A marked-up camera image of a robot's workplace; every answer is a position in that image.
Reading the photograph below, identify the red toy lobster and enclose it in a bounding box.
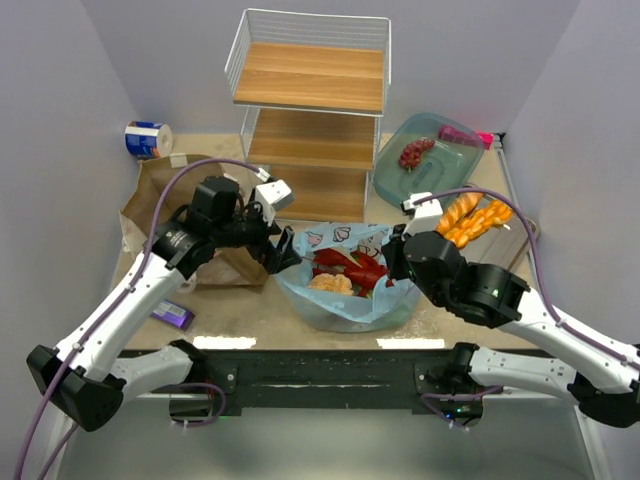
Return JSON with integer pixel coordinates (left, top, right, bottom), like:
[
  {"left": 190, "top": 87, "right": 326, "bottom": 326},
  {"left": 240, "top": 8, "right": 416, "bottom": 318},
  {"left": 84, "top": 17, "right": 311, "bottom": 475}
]
[{"left": 308, "top": 248, "right": 387, "bottom": 298}]

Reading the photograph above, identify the brown paper grocery bag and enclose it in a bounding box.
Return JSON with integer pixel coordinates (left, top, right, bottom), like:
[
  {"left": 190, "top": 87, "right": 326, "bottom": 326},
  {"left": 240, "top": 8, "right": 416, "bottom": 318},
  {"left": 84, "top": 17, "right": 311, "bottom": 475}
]
[{"left": 118, "top": 152, "right": 274, "bottom": 288}]

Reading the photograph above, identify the twisted sugar donut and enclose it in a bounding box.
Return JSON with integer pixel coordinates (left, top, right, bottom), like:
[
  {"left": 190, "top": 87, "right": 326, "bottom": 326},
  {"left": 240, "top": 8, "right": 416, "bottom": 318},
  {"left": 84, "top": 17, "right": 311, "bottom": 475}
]
[{"left": 308, "top": 273, "right": 354, "bottom": 296}]

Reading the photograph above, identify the light blue plastic bag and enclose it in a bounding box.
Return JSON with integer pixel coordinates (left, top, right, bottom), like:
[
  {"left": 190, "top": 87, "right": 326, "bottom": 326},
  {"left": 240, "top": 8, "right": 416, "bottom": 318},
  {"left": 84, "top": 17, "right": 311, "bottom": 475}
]
[{"left": 275, "top": 222, "right": 421, "bottom": 333}]

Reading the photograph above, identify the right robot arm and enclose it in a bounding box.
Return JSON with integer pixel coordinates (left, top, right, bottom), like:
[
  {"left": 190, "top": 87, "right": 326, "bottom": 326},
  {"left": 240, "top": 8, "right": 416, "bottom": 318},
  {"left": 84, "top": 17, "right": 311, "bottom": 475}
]
[{"left": 381, "top": 225, "right": 639, "bottom": 428}]

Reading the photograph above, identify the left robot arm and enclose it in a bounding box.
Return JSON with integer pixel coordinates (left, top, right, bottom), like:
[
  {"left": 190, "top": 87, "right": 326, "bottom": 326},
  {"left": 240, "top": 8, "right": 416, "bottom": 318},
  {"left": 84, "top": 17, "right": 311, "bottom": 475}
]
[{"left": 27, "top": 176, "right": 301, "bottom": 432}]

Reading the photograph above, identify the teal plastic food container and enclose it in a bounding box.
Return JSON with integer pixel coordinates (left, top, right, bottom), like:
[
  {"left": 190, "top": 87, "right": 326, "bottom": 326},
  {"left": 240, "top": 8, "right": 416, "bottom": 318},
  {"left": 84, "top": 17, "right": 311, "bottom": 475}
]
[{"left": 372, "top": 113, "right": 485, "bottom": 206}]

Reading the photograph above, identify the long bread loaf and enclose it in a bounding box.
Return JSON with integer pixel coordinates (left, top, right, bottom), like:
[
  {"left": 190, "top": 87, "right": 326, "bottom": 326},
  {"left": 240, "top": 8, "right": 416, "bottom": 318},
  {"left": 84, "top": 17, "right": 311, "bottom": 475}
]
[{"left": 436, "top": 192, "right": 484, "bottom": 235}]

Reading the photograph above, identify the metal tray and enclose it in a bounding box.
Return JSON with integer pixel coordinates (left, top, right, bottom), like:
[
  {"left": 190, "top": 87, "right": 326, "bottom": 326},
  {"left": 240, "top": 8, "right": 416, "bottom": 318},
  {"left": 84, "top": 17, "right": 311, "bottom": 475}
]
[{"left": 461, "top": 213, "right": 530, "bottom": 271}]

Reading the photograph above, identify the red grape bunch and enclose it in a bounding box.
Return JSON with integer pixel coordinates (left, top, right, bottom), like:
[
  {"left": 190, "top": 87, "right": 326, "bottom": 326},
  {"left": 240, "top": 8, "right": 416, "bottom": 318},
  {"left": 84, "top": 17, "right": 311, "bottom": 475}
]
[{"left": 398, "top": 138, "right": 435, "bottom": 171}]

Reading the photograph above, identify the orange croissant bread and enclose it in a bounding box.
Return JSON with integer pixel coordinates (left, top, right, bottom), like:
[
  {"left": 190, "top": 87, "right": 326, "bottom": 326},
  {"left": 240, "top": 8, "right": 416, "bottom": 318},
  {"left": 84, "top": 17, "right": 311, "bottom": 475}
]
[{"left": 444, "top": 200, "right": 513, "bottom": 249}]

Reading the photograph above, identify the purple chocolate bar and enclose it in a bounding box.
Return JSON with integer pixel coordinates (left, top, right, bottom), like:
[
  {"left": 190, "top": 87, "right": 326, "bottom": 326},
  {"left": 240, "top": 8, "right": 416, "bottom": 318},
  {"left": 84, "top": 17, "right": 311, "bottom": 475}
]
[{"left": 151, "top": 300, "right": 195, "bottom": 331}]

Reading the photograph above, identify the blue white toilet paper roll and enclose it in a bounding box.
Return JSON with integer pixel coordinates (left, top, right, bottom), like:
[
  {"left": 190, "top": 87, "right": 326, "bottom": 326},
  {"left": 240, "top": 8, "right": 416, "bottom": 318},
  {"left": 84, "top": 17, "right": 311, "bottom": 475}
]
[{"left": 124, "top": 121, "right": 173, "bottom": 160}]

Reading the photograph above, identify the pink purple toy vegetable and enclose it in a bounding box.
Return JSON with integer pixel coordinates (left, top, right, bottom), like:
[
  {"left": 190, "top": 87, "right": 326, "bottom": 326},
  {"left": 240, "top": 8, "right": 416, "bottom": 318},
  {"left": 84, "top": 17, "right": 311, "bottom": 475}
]
[{"left": 438, "top": 125, "right": 482, "bottom": 147}]

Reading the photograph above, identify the pink small object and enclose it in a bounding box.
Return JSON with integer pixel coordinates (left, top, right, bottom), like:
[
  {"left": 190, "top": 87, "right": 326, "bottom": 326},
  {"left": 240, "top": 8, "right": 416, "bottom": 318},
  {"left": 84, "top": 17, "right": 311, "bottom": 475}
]
[{"left": 476, "top": 131, "right": 494, "bottom": 150}]

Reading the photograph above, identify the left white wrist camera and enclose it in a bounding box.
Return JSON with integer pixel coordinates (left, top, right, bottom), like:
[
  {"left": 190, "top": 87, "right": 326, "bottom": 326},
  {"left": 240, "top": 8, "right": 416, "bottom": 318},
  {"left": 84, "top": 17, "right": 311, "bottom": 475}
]
[{"left": 251, "top": 167, "right": 295, "bottom": 226}]

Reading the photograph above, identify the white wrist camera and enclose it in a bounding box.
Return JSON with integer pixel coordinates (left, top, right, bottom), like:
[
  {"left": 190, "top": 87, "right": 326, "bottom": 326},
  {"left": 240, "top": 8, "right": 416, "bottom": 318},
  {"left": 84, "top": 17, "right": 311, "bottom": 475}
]
[
  {"left": 401, "top": 192, "right": 443, "bottom": 237},
  {"left": 251, "top": 167, "right": 295, "bottom": 226}
]

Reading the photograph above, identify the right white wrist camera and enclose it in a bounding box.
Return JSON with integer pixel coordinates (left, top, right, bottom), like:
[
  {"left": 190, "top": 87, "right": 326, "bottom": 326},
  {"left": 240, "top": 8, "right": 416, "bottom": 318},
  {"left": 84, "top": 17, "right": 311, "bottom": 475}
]
[{"left": 401, "top": 192, "right": 443, "bottom": 237}]

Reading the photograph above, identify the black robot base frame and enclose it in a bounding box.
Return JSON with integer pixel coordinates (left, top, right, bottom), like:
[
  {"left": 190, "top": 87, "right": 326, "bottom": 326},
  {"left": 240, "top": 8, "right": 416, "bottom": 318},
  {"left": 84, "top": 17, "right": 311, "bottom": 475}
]
[{"left": 119, "top": 341, "right": 503, "bottom": 418}]

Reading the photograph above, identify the white wire wooden shelf rack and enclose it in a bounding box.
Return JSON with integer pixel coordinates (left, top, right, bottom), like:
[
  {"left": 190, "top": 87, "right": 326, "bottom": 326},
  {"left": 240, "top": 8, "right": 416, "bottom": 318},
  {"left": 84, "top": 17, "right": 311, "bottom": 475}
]
[{"left": 225, "top": 8, "right": 392, "bottom": 222}]

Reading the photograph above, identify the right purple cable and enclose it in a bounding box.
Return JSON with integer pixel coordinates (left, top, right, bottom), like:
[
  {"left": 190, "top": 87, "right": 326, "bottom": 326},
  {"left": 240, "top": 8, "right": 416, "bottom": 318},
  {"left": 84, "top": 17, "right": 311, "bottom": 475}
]
[{"left": 412, "top": 187, "right": 640, "bottom": 429}]

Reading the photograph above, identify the purple cable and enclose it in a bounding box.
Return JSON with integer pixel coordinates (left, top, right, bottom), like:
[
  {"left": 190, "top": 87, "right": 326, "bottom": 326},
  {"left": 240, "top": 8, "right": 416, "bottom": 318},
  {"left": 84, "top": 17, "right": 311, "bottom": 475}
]
[
  {"left": 12, "top": 158, "right": 271, "bottom": 479},
  {"left": 412, "top": 187, "right": 640, "bottom": 429}
]

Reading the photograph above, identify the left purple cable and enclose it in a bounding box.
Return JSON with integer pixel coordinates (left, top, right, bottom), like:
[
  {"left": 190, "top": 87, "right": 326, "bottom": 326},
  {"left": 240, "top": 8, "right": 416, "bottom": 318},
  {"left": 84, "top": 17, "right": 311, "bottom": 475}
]
[{"left": 12, "top": 158, "right": 271, "bottom": 479}]

